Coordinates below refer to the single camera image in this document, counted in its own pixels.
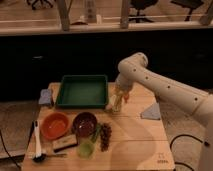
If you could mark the yellow banana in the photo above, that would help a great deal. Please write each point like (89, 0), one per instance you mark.
(116, 101)

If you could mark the green plastic tray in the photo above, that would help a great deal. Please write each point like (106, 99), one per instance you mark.
(83, 91)

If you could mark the white spatula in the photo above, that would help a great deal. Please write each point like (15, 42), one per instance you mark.
(38, 148)

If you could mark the black spoon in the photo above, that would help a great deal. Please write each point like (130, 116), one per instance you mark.
(42, 157)

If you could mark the small green cup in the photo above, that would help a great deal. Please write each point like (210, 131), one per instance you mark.
(85, 149)

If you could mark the grey folded cloth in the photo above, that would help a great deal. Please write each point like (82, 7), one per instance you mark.
(152, 112)

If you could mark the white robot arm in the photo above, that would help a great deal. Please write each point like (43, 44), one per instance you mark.
(196, 102)

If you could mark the dark maroon bowl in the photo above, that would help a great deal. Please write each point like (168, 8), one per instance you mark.
(84, 124)

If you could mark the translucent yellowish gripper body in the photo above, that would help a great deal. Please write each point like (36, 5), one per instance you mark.
(120, 90)

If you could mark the green vegetable stalk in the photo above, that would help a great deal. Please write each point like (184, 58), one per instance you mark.
(96, 133)

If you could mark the white paper cup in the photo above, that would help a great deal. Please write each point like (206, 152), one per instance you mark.
(109, 106)

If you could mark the wooden block eraser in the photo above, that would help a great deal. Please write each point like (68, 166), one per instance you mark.
(64, 142)

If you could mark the brown grape bunch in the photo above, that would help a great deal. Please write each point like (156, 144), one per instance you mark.
(105, 136)

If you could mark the orange plastic bowl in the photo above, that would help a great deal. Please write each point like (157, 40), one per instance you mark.
(55, 126)

